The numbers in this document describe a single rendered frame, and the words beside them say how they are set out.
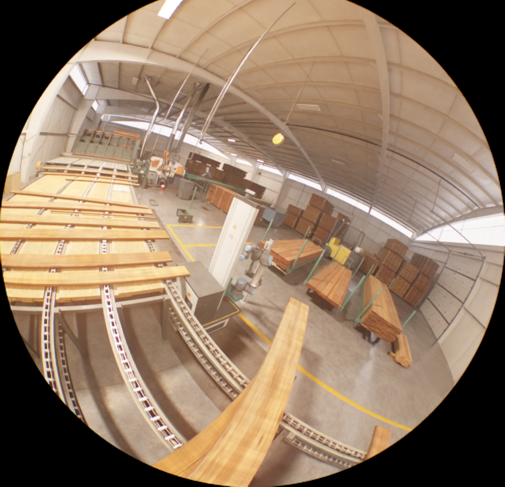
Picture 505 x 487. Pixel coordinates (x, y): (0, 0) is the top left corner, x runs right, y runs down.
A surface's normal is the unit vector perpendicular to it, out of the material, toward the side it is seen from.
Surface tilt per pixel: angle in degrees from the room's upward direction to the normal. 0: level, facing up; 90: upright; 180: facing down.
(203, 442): 0
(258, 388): 0
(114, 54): 90
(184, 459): 0
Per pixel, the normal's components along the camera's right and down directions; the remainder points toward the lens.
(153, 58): 0.68, 0.47
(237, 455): 0.37, -0.88
